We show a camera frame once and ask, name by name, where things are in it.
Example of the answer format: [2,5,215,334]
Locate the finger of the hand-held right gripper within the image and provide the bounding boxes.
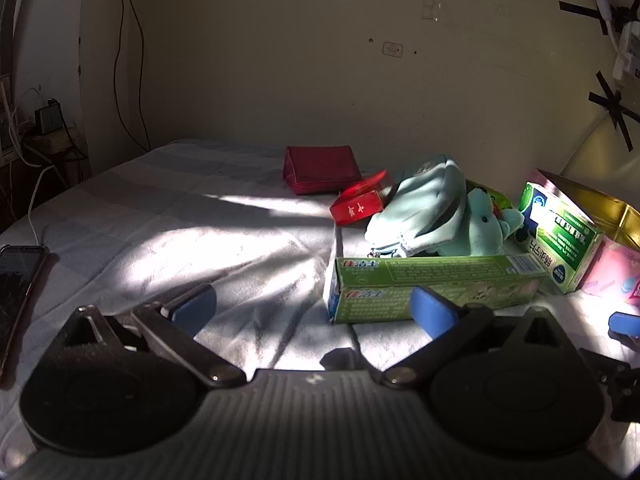
[608,311,640,338]

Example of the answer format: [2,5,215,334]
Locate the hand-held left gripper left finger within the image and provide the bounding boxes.
[50,282,247,389]

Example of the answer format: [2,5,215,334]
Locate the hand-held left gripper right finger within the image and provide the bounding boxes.
[381,285,581,389]

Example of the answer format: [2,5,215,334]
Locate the long green toothpaste box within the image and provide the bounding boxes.
[323,253,551,324]

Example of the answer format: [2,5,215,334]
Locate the teal knitted cloth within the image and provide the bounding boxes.
[364,154,468,259]

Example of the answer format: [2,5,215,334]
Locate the green and white carton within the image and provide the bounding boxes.
[517,181,605,295]

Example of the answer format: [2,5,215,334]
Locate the pink biscuit tin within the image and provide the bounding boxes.
[520,168,640,307]

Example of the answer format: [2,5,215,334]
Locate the red cardboard box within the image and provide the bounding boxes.
[329,170,393,226]

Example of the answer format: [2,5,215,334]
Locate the red zip pouch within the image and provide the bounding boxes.
[283,145,363,196]

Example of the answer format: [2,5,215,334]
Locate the striped bed sheet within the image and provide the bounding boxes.
[0,139,640,480]

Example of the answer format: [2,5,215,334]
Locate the black smartphone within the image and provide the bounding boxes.
[0,245,49,379]

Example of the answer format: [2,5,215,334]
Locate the black tape cross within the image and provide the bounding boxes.
[588,72,640,152]

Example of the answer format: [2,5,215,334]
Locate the dark power adapter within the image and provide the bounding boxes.
[34,100,62,136]

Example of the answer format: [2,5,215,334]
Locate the black tape strips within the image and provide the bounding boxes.
[559,0,640,36]

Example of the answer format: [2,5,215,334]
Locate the white charging cable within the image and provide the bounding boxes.
[7,87,58,249]

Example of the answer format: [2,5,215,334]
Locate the black wall wire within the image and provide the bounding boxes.
[114,0,151,154]

